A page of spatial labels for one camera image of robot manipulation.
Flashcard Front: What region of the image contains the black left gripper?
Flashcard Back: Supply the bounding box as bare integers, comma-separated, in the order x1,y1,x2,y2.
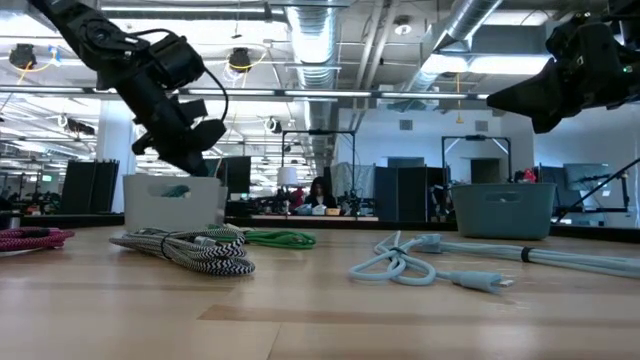
117,82,227,177

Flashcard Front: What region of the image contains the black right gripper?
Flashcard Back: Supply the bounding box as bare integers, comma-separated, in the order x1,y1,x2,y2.
487,14,640,134

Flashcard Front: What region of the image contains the grey zigzag braided USB cable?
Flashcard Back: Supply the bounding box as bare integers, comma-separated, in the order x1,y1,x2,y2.
108,227,257,277

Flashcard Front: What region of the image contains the green USB cable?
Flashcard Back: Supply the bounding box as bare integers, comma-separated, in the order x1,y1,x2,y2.
207,223,317,251

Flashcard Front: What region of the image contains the light blue USB cable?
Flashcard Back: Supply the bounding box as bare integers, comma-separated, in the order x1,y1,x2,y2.
414,233,640,280
348,230,515,295

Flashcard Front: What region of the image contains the maroon pink USB cable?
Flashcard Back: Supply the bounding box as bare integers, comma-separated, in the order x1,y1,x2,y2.
0,226,76,253

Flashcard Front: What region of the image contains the monitor on black arm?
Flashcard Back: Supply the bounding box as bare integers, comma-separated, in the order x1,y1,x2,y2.
563,163,611,192

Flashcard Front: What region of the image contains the light grey plastic bin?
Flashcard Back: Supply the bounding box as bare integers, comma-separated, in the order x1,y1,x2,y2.
122,173,229,232

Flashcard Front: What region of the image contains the black office monitor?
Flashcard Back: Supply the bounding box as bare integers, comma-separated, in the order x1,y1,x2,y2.
219,156,252,201

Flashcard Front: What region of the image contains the black metal gantry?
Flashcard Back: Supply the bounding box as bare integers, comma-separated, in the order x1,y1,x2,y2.
442,133,512,184
280,128,357,191

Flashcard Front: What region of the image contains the black room partition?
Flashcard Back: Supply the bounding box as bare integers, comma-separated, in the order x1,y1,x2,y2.
60,159,120,215

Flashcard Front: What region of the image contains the white lampshade lamp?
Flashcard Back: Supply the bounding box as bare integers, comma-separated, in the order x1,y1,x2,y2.
276,166,300,187

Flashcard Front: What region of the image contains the teal plastic bin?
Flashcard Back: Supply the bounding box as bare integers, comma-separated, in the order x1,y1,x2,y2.
449,182,558,241

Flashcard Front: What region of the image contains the person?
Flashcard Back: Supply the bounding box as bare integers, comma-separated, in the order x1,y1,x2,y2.
303,175,339,210

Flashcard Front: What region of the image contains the long ceiling light strip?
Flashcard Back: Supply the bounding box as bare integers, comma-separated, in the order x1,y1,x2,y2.
0,85,494,102

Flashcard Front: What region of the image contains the dark grey room partition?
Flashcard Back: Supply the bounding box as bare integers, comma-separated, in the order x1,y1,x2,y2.
374,166,451,223

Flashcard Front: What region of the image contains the black left wrist camera cable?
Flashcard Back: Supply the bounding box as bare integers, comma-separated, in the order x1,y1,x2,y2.
202,67,230,124

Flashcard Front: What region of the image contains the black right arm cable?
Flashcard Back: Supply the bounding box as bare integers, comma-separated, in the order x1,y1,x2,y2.
554,158,640,224

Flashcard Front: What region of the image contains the black ceiling cable reel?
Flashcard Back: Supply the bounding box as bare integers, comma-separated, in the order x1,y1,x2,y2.
8,43,39,70
228,47,253,74

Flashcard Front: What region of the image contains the silver smooth ventilation duct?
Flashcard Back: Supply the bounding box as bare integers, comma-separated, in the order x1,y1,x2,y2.
399,0,504,101

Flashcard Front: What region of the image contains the black aluminium table frame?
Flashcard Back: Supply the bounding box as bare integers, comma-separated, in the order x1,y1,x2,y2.
0,213,640,242

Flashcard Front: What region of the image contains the silver ribbed ventilation duct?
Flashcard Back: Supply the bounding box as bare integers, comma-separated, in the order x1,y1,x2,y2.
287,0,346,131

